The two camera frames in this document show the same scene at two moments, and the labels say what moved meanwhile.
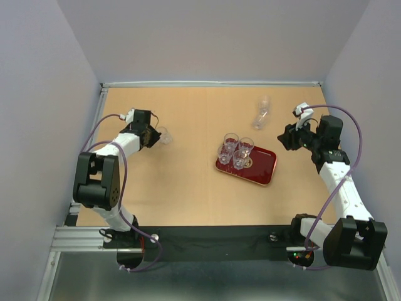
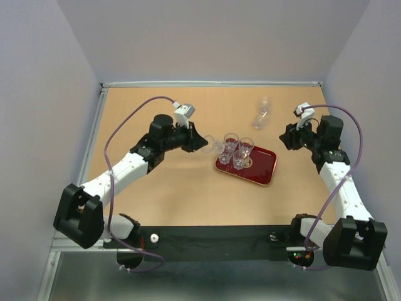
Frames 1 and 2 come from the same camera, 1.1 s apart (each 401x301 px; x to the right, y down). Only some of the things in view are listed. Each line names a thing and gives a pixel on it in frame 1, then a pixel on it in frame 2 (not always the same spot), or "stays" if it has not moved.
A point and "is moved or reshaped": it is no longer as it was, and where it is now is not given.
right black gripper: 289,137 stays
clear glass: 239,158 stays
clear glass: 231,141 stays
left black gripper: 155,138 -> 194,140
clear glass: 261,117 stays
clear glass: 165,137 is moved or reshaped
